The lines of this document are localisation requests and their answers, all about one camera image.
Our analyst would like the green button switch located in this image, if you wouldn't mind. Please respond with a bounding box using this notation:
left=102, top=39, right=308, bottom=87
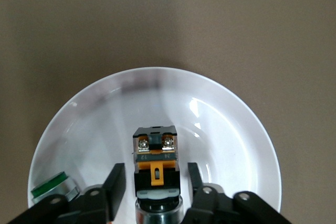
left=30, top=171, right=80, bottom=205

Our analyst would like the pale pink round plate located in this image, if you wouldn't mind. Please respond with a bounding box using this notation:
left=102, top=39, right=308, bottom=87
left=27, top=66, right=283, bottom=224

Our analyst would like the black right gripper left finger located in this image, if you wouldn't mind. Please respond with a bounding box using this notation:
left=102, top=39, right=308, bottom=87
left=5, top=163, right=127, bottom=224

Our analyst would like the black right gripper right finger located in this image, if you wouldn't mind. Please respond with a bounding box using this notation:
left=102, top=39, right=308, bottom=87
left=181, top=162, right=292, bottom=224

